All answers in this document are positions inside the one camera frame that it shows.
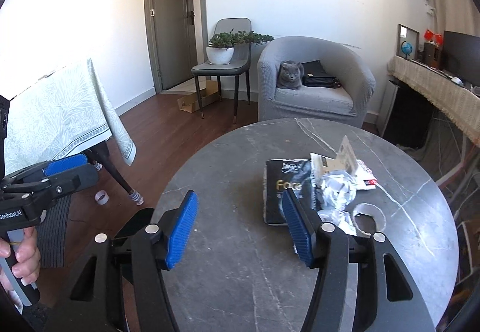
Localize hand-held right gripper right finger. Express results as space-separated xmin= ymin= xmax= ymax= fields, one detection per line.
xmin=281 ymin=187 xmax=437 ymax=332

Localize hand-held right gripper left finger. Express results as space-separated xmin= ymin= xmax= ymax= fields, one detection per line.
xmin=45 ymin=190 xmax=199 ymax=332

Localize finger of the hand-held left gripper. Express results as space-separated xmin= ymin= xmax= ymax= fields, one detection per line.
xmin=44 ymin=152 xmax=100 ymax=177
xmin=37 ymin=166 xmax=100 ymax=211

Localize black glossy packet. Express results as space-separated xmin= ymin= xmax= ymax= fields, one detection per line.
xmin=264 ymin=158 xmax=320 ymax=226

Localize clear plastic wrapper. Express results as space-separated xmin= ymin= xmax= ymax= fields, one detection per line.
xmin=310 ymin=167 xmax=359 ymax=237

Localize torn white paper bowl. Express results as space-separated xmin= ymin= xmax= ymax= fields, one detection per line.
xmin=350 ymin=202 xmax=387 ymax=240

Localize person's left hand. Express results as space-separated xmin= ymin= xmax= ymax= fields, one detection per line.
xmin=0 ymin=229 xmax=42 ymax=305

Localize black device with screen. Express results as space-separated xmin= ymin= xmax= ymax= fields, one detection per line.
xmin=112 ymin=207 xmax=156 ymax=243

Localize grey striped floor mat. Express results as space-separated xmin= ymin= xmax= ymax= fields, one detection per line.
xmin=35 ymin=197 xmax=76 ymax=269

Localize pale green patterned tablecloth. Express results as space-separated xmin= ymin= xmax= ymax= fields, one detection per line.
xmin=0 ymin=57 xmax=137 ymax=176

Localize white and red packet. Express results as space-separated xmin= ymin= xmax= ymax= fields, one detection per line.
xmin=352 ymin=158 xmax=378 ymax=191

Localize white paper card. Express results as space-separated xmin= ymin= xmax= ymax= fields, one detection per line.
xmin=337 ymin=135 xmax=358 ymax=172

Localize grey armchair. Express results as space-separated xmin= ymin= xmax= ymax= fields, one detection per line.
xmin=257 ymin=36 xmax=377 ymax=129

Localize flat cardboard box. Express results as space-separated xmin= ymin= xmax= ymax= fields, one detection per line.
xmin=177 ymin=83 xmax=222 ymax=113

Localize grey cat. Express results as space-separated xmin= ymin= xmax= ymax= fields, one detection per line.
xmin=276 ymin=60 xmax=305 ymax=90

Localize black bag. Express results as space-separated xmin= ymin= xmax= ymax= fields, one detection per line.
xmin=300 ymin=60 xmax=342 ymax=89

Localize black cabinet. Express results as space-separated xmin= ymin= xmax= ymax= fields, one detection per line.
xmin=382 ymin=79 xmax=438 ymax=149

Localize grey dining chair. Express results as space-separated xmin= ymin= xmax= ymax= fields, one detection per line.
xmin=191 ymin=18 xmax=252 ymax=125

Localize grey door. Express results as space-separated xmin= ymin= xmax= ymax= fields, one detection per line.
xmin=144 ymin=0 xmax=205 ymax=95

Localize potted plant in white pot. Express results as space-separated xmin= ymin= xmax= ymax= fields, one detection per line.
xmin=206 ymin=30 xmax=275 ymax=65

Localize beige lace cloth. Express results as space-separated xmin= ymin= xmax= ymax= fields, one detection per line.
xmin=388 ymin=54 xmax=480 ymax=147

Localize framed mirror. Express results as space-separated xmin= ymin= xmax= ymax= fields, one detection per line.
xmin=397 ymin=23 xmax=420 ymax=61

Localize small red flags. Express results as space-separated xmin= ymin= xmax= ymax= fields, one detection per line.
xmin=424 ymin=29 xmax=444 ymax=46

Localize black monitor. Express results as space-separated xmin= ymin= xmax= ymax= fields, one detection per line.
xmin=442 ymin=30 xmax=480 ymax=87

